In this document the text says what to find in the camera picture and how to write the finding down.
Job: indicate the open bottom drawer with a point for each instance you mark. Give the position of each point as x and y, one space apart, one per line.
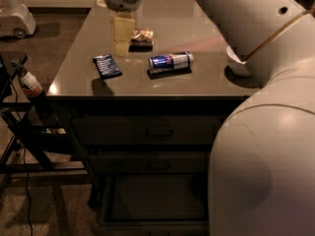
154 205

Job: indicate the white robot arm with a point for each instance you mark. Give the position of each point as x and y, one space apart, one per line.
262 165

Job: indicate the brown snack bar packet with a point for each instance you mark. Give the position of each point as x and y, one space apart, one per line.
142 37

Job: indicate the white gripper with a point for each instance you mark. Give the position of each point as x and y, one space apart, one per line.
123 26

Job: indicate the middle left drawer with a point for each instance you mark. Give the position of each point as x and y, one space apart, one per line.
150 162

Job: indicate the blue rxbar blueberry packet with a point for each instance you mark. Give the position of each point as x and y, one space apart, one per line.
106 67

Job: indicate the fire extinguisher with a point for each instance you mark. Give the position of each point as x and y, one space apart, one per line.
32 90

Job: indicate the white bowl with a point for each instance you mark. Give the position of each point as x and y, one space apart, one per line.
237 67

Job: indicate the red bull can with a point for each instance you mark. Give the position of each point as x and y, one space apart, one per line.
170 62

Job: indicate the top left drawer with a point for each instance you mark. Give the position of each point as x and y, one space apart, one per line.
146 130

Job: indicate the black metal stand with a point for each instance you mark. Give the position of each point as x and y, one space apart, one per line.
46 142

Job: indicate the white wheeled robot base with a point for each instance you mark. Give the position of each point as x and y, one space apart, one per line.
16 19

